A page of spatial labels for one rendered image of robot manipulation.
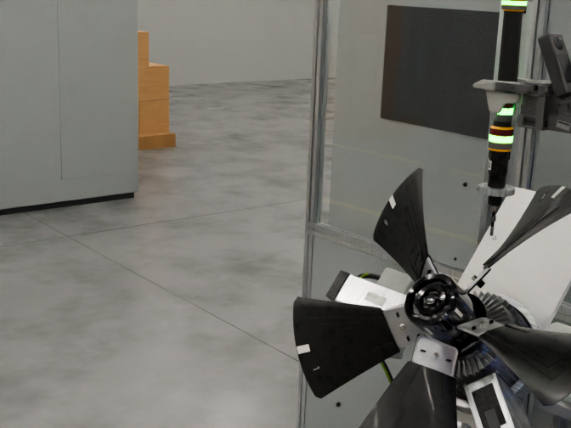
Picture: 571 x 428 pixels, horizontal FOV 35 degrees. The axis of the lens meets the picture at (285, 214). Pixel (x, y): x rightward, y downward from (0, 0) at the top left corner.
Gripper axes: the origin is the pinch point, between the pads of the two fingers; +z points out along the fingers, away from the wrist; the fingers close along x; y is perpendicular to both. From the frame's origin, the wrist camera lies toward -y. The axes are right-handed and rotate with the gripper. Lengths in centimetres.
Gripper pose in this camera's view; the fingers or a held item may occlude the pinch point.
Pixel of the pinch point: (493, 80)
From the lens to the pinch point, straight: 175.9
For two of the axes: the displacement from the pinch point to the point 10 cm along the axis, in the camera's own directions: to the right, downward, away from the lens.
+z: -6.5, -2.1, 7.3
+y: -0.3, 9.7, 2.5
